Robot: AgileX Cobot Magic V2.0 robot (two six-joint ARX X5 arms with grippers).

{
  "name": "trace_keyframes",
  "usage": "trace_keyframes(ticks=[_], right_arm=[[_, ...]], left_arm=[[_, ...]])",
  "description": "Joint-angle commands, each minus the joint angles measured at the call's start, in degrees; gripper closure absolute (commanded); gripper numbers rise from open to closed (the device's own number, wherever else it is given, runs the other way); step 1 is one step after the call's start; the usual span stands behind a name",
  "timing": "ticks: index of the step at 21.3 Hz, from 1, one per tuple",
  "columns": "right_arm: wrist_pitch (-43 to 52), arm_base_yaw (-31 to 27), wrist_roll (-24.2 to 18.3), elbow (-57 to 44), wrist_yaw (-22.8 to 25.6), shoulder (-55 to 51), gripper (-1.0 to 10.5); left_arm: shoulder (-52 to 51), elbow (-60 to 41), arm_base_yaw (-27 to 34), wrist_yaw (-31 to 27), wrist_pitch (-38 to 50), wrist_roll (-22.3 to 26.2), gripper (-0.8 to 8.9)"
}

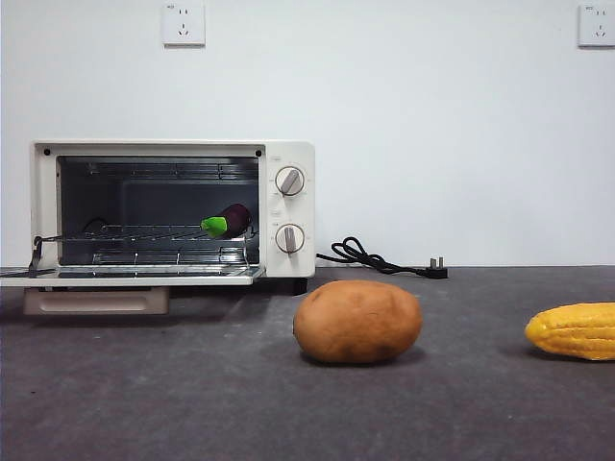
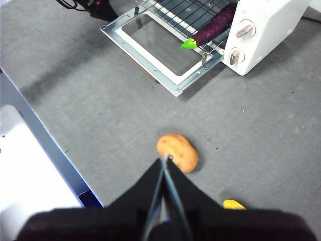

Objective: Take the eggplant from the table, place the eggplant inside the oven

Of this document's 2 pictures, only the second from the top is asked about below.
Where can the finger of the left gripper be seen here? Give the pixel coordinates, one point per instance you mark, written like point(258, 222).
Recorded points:
point(105, 15)

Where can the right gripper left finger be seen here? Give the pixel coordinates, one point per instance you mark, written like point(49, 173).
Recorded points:
point(100, 223)

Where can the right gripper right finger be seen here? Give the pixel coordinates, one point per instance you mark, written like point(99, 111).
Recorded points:
point(238, 226)

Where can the purple eggplant green stem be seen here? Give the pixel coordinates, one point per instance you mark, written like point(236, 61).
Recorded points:
point(213, 25)

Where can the beige oven knob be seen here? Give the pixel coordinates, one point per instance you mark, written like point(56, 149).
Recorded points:
point(245, 29)
point(237, 56)

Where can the white toaster oven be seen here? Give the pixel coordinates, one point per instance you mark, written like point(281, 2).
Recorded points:
point(270, 25)

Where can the yellow corn cob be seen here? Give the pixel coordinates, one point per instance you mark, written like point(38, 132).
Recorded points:
point(233, 204)

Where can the dark rounded robot part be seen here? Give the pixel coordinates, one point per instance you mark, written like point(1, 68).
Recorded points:
point(91, 199)

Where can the brown potato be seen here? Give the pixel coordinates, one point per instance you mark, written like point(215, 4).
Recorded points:
point(179, 150)

